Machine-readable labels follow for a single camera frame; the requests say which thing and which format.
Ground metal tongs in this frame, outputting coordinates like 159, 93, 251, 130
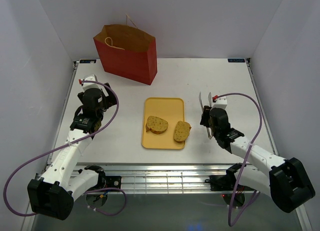
198, 92, 213, 140

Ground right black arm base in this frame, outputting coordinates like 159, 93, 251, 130
204, 163, 242, 191

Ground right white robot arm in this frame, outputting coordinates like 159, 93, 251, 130
200, 105, 316, 213

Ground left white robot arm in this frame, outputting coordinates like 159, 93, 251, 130
27, 82, 118, 220

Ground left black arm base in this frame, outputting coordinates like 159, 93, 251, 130
84, 165, 122, 191

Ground seeded bread slice right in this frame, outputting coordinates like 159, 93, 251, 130
173, 121, 192, 143

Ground seeded bread slice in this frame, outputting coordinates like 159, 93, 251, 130
145, 116, 169, 135
173, 121, 192, 143

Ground red paper bag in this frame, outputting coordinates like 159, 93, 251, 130
93, 24, 158, 85

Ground seeded bread slice left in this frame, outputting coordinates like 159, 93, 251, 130
145, 116, 169, 135

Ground yellow plastic tray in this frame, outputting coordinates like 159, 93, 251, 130
141, 97, 185, 150

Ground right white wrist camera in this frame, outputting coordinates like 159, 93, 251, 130
212, 95, 228, 110

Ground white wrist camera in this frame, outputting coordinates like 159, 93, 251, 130
78, 74, 101, 92
212, 95, 228, 110

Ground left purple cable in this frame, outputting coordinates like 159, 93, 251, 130
2, 80, 128, 218

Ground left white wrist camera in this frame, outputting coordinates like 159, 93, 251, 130
78, 74, 101, 92

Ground aluminium table frame rail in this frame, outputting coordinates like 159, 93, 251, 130
65, 164, 232, 199

